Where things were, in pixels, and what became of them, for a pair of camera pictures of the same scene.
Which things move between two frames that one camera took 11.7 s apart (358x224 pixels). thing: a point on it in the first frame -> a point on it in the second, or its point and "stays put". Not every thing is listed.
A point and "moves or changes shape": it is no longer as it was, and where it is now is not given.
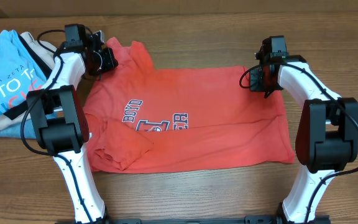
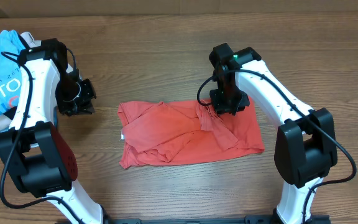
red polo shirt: [141, 116] moves or changes shape
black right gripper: [255, 87] -> [222, 109]
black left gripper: [110, 62] -> [86, 104]
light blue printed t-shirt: [9, 71] stays put
